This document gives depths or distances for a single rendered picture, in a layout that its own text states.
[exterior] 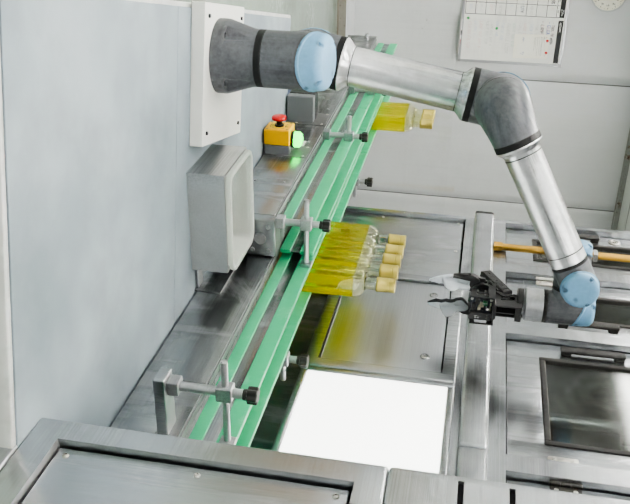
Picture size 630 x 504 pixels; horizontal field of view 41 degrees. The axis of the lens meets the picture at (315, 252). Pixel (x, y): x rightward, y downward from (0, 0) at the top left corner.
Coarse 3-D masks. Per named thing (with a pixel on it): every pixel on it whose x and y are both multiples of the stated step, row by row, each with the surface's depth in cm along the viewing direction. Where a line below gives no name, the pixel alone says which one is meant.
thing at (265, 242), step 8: (256, 216) 194; (264, 216) 194; (272, 216) 194; (256, 224) 193; (264, 224) 193; (272, 224) 192; (256, 232) 194; (264, 232) 194; (272, 232) 193; (256, 240) 194; (264, 240) 194; (272, 240) 194; (256, 248) 196; (264, 248) 196; (272, 248) 195; (272, 256) 196
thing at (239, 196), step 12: (240, 156) 177; (240, 168) 184; (252, 168) 184; (228, 180) 169; (240, 180) 185; (252, 180) 185; (228, 192) 169; (240, 192) 187; (252, 192) 187; (228, 204) 170; (240, 204) 188; (252, 204) 188; (228, 216) 172; (240, 216) 189; (252, 216) 189; (228, 228) 173; (240, 228) 191; (252, 228) 190; (228, 240) 174; (240, 240) 189; (252, 240) 191; (228, 252) 177; (240, 252) 184; (228, 264) 179
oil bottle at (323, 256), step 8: (320, 256) 203; (328, 256) 203; (336, 256) 203; (344, 256) 203; (352, 256) 203; (360, 256) 203; (336, 264) 202; (344, 264) 201; (352, 264) 201; (360, 264) 201; (368, 264) 202; (368, 272) 202
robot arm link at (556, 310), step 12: (552, 288) 188; (552, 300) 186; (564, 300) 185; (552, 312) 186; (564, 312) 186; (576, 312) 185; (588, 312) 185; (564, 324) 188; (576, 324) 187; (588, 324) 186
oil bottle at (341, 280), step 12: (324, 264) 201; (312, 276) 197; (324, 276) 197; (336, 276) 196; (348, 276) 196; (360, 276) 196; (312, 288) 199; (324, 288) 198; (336, 288) 198; (348, 288) 197; (360, 288) 197
